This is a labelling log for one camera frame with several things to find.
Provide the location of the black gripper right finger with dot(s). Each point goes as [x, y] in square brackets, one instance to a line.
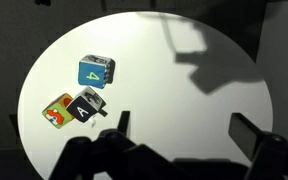
[245, 135]

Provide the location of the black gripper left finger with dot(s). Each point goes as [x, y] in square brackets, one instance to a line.
[125, 123]

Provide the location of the blue plush block number four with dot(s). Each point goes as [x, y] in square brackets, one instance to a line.
[91, 75]

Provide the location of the black plush block letter A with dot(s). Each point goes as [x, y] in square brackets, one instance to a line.
[81, 110]

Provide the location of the green plush block with house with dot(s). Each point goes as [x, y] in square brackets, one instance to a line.
[55, 116]

